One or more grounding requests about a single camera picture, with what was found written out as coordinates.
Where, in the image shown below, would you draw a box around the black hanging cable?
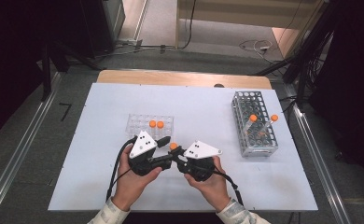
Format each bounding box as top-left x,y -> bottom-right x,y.
176,0 -> 198,50

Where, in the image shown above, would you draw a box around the left hand-held gripper cable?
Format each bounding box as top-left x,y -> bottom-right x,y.
105,136 -> 137,202

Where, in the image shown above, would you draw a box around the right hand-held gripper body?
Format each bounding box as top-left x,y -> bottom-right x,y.
176,140 -> 223,183

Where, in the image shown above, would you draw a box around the right hand-held gripper cable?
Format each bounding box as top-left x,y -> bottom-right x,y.
212,167 -> 245,207

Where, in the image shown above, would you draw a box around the clear acrylic tube rack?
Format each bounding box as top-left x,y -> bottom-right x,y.
125,113 -> 175,149

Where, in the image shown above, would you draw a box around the black stand with cables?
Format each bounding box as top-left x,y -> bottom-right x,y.
251,0 -> 338,108

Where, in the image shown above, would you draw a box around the wooden table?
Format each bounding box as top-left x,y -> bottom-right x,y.
96,69 -> 273,91

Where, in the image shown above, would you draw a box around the person's right hand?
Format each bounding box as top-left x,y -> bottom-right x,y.
183,156 -> 231,214

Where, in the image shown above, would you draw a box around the grey floor cables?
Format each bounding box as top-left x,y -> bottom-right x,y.
91,37 -> 178,60

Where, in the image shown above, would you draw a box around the aluminium floor rail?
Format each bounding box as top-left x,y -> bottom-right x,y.
0,71 -> 63,224
283,83 -> 353,224

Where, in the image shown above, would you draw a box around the black tripod stand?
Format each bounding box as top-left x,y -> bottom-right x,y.
39,41 -> 105,103

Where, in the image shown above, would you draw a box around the beige wooden furniture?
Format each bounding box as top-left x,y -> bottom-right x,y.
175,0 -> 329,59

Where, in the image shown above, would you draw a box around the dark cabinet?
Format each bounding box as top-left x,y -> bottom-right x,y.
78,0 -> 126,60

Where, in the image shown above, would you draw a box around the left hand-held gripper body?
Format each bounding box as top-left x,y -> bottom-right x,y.
128,130 -> 172,177

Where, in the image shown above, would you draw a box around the metal wire tube rack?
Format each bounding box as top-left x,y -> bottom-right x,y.
231,90 -> 280,158

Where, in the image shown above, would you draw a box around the dark curtain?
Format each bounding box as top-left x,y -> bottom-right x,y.
307,0 -> 364,188
0,0 -> 82,146

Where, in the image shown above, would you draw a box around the person's left hand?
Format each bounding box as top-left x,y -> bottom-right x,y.
111,145 -> 163,212

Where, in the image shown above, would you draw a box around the white floor cable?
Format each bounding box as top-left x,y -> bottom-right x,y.
238,38 -> 280,63

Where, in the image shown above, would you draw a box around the hand-held gripper cable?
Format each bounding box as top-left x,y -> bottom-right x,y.
105,136 -> 137,202
212,167 -> 245,207

